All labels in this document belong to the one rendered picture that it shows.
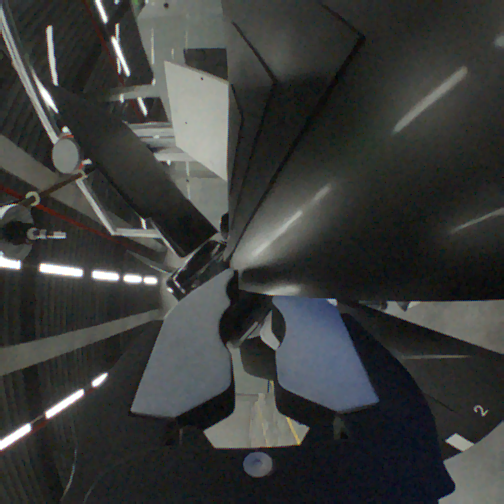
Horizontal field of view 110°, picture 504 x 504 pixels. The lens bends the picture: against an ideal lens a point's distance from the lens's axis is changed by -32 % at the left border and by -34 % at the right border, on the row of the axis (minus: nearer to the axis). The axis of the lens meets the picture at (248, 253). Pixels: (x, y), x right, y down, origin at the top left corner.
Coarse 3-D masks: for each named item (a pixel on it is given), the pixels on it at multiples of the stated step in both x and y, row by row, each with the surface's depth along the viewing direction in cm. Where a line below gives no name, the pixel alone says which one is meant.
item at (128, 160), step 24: (72, 96) 25; (72, 120) 23; (96, 120) 29; (120, 120) 38; (96, 144) 26; (120, 144) 32; (144, 144) 39; (96, 168) 24; (120, 168) 29; (144, 168) 34; (120, 192) 26; (144, 192) 30; (168, 192) 35; (144, 216) 28
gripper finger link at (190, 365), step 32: (224, 288) 11; (192, 320) 9; (224, 320) 9; (160, 352) 8; (192, 352) 8; (224, 352) 8; (160, 384) 6; (192, 384) 6; (224, 384) 6; (160, 416) 6; (192, 416) 6; (224, 416) 7
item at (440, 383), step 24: (360, 312) 24; (384, 312) 23; (384, 336) 22; (408, 336) 21; (432, 336) 19; (408, 360) 20; (432, 360) 19; (456, 360) 17; (480, 360) 15; (432, 384) 18; (456, 384) 17; (480, 384) 15; (432, 408) 18; (456, 408) 17; (456, 432) 16; (480, 432) 14
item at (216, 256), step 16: (224, 224) 34; (224, 240) 38; (192, 256) 30; (208, 256) 29; (176, 272) 29; (192, 272) 27; (208, 272) 27; (176, 288) 27; (192, 288) 26; (240, 304) 27; (256, 304) 28; (240, 320) 27; (256, 320) 29; (240, 336) 28
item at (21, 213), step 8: (0, 208) 25; (8, 208) 21; (16, 208) 23; (24, 208) 24; (0, 216) 20; (8, 216) 21; (16, 216) 23; (24, 216) 24; (0, 224) 20; (8, 224) 21; (0, 232) 20; (8, 232) 22; (0, 240) 20; (8, 240) 22; (0, 248) 20; (8, 248) 22; (16, 248) 23; (24, 248) 25; (0, 256) 21; (8, 256) 22; (16, 256) 23; (24, 256) 25
